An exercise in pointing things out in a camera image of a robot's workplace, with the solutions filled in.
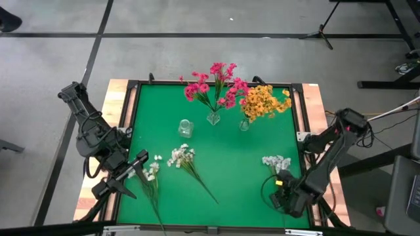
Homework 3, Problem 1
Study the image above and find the wide cut-crystal glass vase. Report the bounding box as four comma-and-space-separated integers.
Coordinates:
177, 119, 194, 139

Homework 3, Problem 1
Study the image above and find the small ribbed glass vase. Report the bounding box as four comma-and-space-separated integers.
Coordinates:
206, 110, 221, 126

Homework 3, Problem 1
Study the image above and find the black desk frame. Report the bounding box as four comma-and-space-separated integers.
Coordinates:
329, 0, 420, 90

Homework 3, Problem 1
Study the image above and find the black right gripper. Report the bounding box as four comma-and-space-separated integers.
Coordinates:
270, 170, 316, 217

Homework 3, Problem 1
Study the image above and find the white artificial flower stem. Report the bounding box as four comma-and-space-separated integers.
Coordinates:
261, 155, 292, 180
127, 153, 167, 236
166, 143, 220, 205

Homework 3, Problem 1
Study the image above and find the black metal table frame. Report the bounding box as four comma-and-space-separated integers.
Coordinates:
98, 72, 348, 236

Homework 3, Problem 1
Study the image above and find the person's shoe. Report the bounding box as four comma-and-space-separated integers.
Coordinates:
0, 6, 23, 33
395, 60, 420, 75

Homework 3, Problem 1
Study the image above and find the black stand leg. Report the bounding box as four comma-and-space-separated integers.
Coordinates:
337, 144, 414, 178

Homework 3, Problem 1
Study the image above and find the black cable bundle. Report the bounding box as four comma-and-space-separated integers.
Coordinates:
356, 123, 377, 148

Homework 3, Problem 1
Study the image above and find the gray chair leg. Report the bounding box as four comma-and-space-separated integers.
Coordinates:
0, 139, 26, 153

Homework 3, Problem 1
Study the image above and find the black tripod stand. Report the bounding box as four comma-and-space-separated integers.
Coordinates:
298, 0, 342, 50

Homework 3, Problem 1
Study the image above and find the green table mat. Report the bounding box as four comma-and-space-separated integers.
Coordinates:
117, 83, 311, 229

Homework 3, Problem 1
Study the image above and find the black rig bar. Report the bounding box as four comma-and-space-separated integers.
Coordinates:
0, 220, 117, 236

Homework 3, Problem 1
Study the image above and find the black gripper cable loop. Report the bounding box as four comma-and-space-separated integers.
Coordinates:
261, 174, 286, 212

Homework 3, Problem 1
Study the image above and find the yellow artificial flower stem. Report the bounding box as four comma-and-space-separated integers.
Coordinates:
240, 85, 266, 127
249, 84, 280, 127
262, 88, 293, 127

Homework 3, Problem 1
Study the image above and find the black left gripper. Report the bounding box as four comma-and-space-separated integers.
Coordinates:
91, 149, 150, 201

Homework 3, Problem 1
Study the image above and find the red artificial flower stem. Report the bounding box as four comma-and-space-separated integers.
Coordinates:
209, 62, 238, 114
216, 77, 250, 114
178, 71, 216, 114

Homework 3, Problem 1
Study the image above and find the white rod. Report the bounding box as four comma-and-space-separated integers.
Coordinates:
367, 96, 420, 122

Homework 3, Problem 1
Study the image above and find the gray equipment cart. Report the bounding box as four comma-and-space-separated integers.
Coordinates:
383, 155, 420, 236

